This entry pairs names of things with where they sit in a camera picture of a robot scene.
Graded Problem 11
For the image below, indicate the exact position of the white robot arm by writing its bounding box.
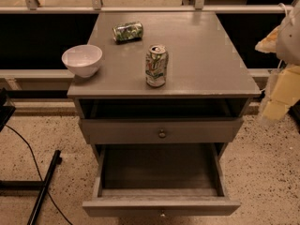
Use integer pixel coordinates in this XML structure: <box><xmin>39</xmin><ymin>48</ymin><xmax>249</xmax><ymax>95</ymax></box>
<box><xmin>255</xmin><ymin>4</ymin><xmax>300</xmax><ymax>125</ymax></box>

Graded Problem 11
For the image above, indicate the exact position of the metal railing with posts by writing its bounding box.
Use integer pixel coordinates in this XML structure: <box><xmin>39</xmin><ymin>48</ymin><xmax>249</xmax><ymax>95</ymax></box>
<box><xmin>0</xmin><ymin>0</ymin><xmax>300</xmax><ymax>15</ymax></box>

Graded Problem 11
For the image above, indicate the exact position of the black metal stand frame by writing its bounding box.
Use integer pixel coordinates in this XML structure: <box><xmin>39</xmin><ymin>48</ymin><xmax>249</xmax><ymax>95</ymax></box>
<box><xmin>0</xmin><ymin>87</ymin><xmax>63</xmax><ymax>225</ymax></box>

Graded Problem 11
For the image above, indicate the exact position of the green white 7up can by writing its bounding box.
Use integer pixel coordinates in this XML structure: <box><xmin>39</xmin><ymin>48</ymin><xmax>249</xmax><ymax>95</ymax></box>
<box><xmin>145</xmin><ymin>44</ymin><xmax>169</xmax><ymax>87</ymax></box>

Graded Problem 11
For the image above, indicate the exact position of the closed top drawer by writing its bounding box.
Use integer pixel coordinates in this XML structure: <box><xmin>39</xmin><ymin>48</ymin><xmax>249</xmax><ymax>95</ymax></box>
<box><xmin>80</xmin><ymin>118</ymin><xmax>243</xmax><ymax>144</ymax></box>

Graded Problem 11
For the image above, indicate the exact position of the grey wooden drawer cabinet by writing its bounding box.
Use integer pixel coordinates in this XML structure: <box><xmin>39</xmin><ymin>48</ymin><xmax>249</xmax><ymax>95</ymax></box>
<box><xmin>68</xmin><ymin>12</ymin><xmax>260</xmax><ymax>217</ymax></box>

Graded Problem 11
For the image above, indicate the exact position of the green crushed soda can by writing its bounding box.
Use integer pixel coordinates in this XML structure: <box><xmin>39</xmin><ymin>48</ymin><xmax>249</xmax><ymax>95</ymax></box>
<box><xmin>112</xmin><ymin>22</ymin><xmax>143</xmax><ymax>42</ymax></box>

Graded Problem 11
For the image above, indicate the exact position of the open middle drawer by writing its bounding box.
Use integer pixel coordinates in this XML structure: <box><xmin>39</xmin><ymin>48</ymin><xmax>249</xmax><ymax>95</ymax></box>
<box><xmin>82</xmin><ymin>143</ymin><xmax>240</xmax><ymax>218</ymax></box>

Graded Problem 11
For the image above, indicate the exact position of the black floor cable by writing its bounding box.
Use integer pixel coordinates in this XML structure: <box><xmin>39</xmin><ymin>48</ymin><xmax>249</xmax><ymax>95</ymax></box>
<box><xmin>4</xmin><ymin>124</ymin><xmax>73</xmax><ymax>225</ymax></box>

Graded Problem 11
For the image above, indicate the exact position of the white ceramic bowl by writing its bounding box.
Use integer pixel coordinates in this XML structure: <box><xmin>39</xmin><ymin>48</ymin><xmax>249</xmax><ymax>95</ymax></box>
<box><xmin>62</xmin><ymin>44</ymin><xmax>103</xmax><ymax>78</ymax></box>

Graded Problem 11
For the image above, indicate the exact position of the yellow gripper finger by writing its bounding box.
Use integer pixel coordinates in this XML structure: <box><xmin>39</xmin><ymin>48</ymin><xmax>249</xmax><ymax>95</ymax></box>
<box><xmin>255</xmin><ymin>27</ymin><xmax>278</xmax><ymax>53</ymax></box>
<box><xmin>262</xmin><ymin>64</ymin><xmax>300</xmax><ymax>122</ymax></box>

